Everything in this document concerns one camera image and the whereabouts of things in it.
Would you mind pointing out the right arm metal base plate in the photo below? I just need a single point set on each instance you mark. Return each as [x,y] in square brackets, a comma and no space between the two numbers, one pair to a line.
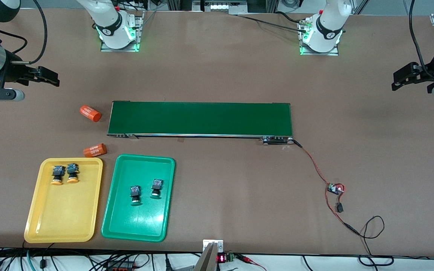
[119,49]

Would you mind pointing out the small metal bracket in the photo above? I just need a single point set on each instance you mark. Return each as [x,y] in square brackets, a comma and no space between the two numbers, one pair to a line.
[219,244]

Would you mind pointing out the yellow plastic tray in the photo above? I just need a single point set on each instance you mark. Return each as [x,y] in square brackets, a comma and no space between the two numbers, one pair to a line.
[62,214]

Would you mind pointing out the green conveyor belt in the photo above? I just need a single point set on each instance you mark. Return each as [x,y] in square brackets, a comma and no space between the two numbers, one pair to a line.
[202,118]

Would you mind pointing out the black orange power strip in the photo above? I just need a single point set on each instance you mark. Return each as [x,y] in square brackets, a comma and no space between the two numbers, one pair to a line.
[121,267]

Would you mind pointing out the black inline switch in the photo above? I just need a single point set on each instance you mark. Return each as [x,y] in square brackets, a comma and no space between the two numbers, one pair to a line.
[340,207]

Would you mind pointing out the yellow mushroom push button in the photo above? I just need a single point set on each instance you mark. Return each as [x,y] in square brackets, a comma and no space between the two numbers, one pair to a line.
[72,173]
[57,175]

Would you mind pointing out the red digit display module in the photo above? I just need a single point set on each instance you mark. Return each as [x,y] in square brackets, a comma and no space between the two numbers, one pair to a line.
[222,258]

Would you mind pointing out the green mushroom push button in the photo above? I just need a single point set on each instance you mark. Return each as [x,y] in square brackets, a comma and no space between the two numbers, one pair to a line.
[135,194]
[156,188]

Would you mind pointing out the orange 4680 cylinder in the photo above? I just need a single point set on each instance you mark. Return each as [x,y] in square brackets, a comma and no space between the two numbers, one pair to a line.
[90,113]
[95,150]

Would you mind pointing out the green plastic tray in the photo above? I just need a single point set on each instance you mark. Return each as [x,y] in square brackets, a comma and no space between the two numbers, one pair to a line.
[141,222]

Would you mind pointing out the grey metal mount pole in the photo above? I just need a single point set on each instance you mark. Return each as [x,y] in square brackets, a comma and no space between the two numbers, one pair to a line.
[206,259]

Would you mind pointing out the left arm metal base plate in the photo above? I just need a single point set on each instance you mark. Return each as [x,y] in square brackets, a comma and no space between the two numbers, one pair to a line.
[318,53]

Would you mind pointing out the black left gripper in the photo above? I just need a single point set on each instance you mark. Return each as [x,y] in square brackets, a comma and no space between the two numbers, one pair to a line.
[427,73]

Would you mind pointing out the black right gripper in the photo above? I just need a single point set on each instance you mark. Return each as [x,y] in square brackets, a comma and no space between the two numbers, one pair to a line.
[13,67]

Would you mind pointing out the small black controller board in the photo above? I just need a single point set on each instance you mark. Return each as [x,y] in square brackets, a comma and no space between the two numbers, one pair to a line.
[333,189]

